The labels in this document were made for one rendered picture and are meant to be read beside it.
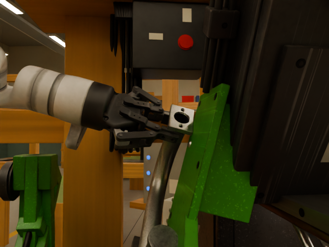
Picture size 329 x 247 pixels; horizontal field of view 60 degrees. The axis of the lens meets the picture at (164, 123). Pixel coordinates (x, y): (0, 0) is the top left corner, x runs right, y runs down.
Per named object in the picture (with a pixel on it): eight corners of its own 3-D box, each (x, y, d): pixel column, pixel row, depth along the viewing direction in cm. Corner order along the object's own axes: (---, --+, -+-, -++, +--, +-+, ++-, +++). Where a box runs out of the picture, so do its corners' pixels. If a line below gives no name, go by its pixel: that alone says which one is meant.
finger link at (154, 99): (131, 86, 50) (156, 106, 48) (138, 83, 51) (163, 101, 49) (129, 98, 52) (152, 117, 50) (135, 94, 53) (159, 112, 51)
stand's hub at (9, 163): (8, 205, 51) (9, 163, 51) (-11, 205, 51) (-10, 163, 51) (24, 196, 59) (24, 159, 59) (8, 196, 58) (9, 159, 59)
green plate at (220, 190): (243, 268, 34) (284, 101, 36) (177, 253, 34) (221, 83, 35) (215, 234, 46) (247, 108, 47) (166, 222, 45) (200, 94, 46)
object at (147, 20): (210, 69, 62) (210, 2, 63) (131, 67, 60) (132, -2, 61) (198, 80, 74) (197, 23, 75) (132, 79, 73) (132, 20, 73)
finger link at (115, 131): (106, 128, 45) (120, 126, 46) (115, 150, 42) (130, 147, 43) (108, 117, 43) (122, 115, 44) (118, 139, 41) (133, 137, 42)
